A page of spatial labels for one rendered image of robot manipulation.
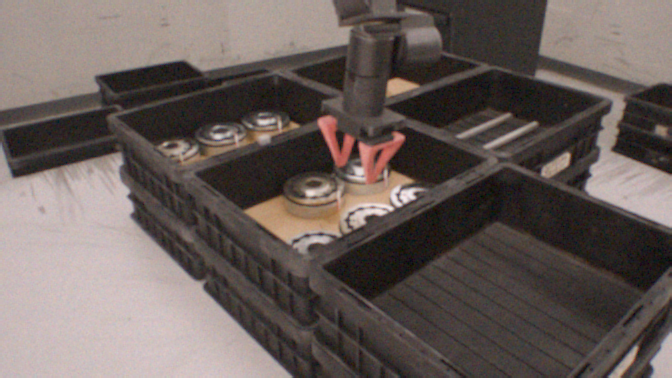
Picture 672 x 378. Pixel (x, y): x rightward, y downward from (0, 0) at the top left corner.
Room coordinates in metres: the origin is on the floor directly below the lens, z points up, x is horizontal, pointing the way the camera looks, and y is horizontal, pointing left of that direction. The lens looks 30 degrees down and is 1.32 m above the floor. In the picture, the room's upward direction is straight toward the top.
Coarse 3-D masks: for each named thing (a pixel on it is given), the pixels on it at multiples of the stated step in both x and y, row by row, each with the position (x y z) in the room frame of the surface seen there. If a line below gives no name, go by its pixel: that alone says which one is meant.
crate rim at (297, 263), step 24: (264, 144) 0.82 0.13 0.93; (456, 144) 0.82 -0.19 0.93; (192, 168) 0.73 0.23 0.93; (480, 168) 0.73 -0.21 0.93; (192, 192) 0.69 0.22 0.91; (216, 192) 0.66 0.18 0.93; (432, 192) 0.66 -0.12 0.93; (240, 216) 0.60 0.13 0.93; (384, 216) 0.60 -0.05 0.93; (264, 240) 0.55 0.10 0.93; (336, 240) 0.55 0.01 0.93; (288, 264) 0.52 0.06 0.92
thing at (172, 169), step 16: (256, 80) 1.15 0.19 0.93; (288, 80) 1.16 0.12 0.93; (192, 96) 1.05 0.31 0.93; (336, 96) 1.04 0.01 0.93; (128, 112) 0.96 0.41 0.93; (112, 128) 0.92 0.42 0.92; (128, 128) 0.89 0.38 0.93; (304, 128) 0.89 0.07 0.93; (128, 144) 0.86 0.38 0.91; (144, 144) 0.82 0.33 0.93; (256, 144) 0.82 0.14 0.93; (160, 160) 0.77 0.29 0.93; (208, 160) 0.76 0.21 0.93; (176, 176) 0.73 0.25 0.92
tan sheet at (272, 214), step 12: (396, 180) 0.88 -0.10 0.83; (408, 180) 0.88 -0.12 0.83; (384, 192) 0.83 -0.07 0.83; (264, 204) 0.79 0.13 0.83; (276, 204) 0.79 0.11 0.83; (348, 204) 0.79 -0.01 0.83; (360, 204) 0.79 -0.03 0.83; (384, 204) 0.79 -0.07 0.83; (252, 216) 0.76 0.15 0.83; (264, 216) 0.76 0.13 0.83; (276, 216) 0.76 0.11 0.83; (288, 216) 0.76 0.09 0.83; (300, 216) 0.75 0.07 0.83; (336, 216) 0.76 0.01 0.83; (276, 228) 0.72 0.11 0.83; (288, 228) 0.72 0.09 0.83; (300, 228) 0.72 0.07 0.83; (312, 228) 0.72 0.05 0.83; (324, 228) 0.72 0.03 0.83; (336, 228) 0.72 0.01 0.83
